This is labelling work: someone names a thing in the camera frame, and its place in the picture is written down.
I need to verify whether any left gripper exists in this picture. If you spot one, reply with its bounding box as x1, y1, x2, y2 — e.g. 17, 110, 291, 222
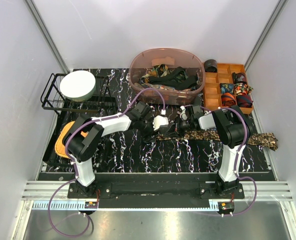
137, 116, 160, 142

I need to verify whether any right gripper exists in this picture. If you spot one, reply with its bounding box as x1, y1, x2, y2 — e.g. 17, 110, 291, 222
164, 115, 194, 138

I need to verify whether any brown floral patterned tie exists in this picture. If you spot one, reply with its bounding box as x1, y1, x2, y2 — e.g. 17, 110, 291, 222
156, 130, 278, 151

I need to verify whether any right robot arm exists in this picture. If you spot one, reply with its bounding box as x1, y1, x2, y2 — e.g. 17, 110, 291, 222
174, 105, 253, 199

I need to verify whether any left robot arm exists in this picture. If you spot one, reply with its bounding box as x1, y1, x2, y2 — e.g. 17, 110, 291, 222
62, 101, 154, 198

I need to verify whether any orange wooden divided tray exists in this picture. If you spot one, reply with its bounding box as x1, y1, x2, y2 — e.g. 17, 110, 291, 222
203, 63, 254, 115

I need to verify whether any orange striped rolled tie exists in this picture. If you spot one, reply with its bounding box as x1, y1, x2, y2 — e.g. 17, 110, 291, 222
221, 92, 237, 107

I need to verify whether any blue patterned rolled tie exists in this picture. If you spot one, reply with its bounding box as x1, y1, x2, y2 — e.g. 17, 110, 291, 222
219, 83, 234, 95

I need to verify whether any black tie in tub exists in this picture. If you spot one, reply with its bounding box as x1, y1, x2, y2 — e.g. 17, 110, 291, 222
139, 64, 199, 91

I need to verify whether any brown translucent plastic tub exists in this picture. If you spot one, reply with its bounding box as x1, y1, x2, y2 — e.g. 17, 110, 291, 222
128, 48, 206, 106

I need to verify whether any maroon striped rolled tie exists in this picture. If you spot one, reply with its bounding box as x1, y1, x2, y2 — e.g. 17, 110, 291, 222
236, 94, 253, 108

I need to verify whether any red floral rolled tie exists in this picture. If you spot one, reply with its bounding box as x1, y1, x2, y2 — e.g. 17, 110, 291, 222
234, 82, 253, 96

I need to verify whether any colourful patterned tie in tub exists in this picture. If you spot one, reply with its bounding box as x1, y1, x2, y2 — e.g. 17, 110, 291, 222
136, 64, 188, 90

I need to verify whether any dark grey rolled tie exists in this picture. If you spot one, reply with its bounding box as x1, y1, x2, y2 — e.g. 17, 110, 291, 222
204, 59, 218, 73

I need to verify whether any dark maroon rolled tie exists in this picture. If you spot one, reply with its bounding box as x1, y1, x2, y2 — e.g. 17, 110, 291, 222
231, 72, 247, 84

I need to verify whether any white round container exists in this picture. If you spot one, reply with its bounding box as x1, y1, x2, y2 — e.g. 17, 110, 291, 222
59, 70, 96, 102

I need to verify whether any orange woven bamboo tray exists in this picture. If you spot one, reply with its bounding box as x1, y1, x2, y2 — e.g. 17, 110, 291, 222
54, 120, 89, 158

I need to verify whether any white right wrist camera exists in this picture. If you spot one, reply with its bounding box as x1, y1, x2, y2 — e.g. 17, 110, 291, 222
179, 106, 188, 121

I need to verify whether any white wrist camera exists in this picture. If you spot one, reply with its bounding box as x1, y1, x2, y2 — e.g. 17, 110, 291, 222
152, 109, 169, 131
179, 106, 188, 121

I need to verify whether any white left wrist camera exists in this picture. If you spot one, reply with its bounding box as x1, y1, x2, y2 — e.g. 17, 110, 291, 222
152, 109, 169, 131

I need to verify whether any black wire dish rack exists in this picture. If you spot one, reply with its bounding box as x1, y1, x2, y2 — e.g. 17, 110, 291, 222
40, 73, 118, 119

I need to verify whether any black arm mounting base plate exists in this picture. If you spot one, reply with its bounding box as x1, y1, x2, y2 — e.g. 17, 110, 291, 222
67, 173, 245, 200

